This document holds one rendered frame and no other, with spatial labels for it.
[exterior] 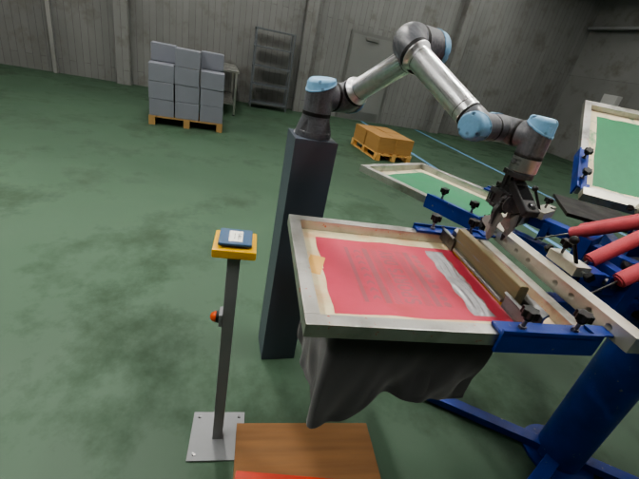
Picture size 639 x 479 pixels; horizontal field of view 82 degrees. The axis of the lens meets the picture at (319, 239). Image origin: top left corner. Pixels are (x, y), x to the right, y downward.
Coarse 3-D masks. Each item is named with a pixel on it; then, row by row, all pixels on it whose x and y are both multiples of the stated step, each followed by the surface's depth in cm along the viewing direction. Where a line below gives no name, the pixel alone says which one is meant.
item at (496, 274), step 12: (456, 240) 131; (468, 240) 124; (468, 252) 124; (480, 252) 117; (480, 264) 117; (492, 264) 111; (492, 276) 111; (504, 276) 106; (504, 288) 105; (516, 288) 101; (528, 288) 100; (516, 300) 102
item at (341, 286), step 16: (336, 272) 108; (336, 288) 101; (352, 288) 102; (448, 288) 112; (480, 288) 116; (336, 304) 94; (352, 304) 96; (368, 304) 97; (384, 304) 98; (400, 304) 100; (464, 304) 106; (496, 304) 109; (480, 320) 100; (512, 320) 103
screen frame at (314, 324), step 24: (288, 216) 131; (432, 240) 140; (480, 240) 143; (504, 264) 128; (312, 288) 93; (312, 312) 84; (552, 312) 107; (312, 336) 82; (336, 336) 83; (360, 336) 84; (384, 336) 85; (408, 336) 86; (432, 336) 87; (456, 336) 89; (480, 336) 90
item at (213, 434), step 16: (256, 240) 117; (224, 256) 109; (240, 256) 109; (224, 288) 120; (224, 304) 123; (224, 320) 126; (224, 336) 129; (224, 352) 132; (224, 368) 136; (224, 384) 140; (224, 400) 144; (208, 416) 163; (224, 416) 164; (240, 416) 165; (192, 432) 155; (208, 432) 156; (224, 432) 158; (192, 448) 150; (208, 448) 151; (224, 448) 152
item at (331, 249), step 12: (324, 240) 125; (336, 240) 127; (348, 240) 129; (324, 252) 118; (336, 252) 119; (408, 252) 129; (420, 252) 131; (444, 252) 135; (324, 264) 111; (336, 264) 112; (348, 264) 114; (432, 264) 124; (456, 264) 128; (432, 276) 117; (444, 276) 119; (468, 276) 122
